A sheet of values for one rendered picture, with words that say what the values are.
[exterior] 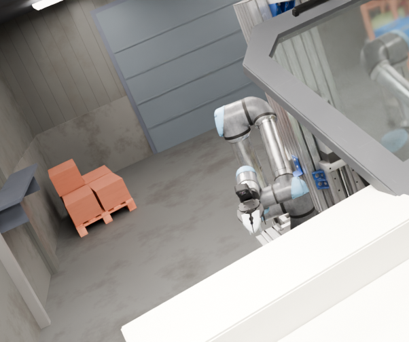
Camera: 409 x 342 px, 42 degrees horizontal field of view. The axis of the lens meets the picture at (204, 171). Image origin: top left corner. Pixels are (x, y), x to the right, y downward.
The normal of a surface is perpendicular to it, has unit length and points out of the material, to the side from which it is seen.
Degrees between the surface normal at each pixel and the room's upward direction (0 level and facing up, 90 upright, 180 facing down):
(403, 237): 90
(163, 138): 90
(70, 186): 90
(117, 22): 90
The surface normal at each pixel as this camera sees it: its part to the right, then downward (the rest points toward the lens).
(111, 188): 0.41, 0.13
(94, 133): 0.19, 0.24
